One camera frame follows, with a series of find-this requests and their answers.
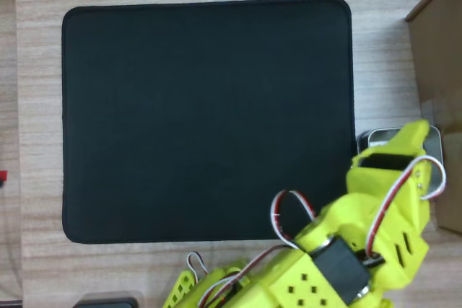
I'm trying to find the silver metal tin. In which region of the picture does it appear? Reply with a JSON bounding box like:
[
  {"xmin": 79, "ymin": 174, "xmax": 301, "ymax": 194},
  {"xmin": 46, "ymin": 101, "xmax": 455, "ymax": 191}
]
[{"xmin": 356, "ymin": 126, "xmax": 445, "ymax": 188}]

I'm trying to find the brown cardboard box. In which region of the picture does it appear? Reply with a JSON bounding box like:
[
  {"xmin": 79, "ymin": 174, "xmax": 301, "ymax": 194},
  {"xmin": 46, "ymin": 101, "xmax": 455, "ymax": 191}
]
[{"xmin": 404, "ymin": 0, "xmax": 462, "ymax": 236}]

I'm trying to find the black mouse pad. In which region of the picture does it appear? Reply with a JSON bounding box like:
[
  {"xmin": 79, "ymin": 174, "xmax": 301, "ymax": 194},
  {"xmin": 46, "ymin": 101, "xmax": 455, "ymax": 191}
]
[{"xmin": 61, "ymin": 0, "xmax": 357, "ymax": 245}]

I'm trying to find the black device in clear case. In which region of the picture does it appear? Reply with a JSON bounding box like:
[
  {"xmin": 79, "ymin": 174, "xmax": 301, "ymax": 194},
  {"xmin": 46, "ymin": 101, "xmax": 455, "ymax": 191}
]
[{"xmin": 73, "ymin": 296, "xmax": 141, "ymax": 308}]

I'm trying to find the white red servo cable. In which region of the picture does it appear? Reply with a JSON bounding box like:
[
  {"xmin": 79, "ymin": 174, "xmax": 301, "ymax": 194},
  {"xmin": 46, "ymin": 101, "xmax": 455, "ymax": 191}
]
[
  {"xmin": 186, "ymin": 250, "xmax": 212, "ymax": 278},
  {"xmin": 363, "ymin": 155, "xmax": 448, "ymax": 264},
  {"xmin": 196, "ymin": 244, "xmax": 294, "ymax": 308},
  {"xmin": 269, "ymin": 189, "xmax": 319, "ymax": 252}
]

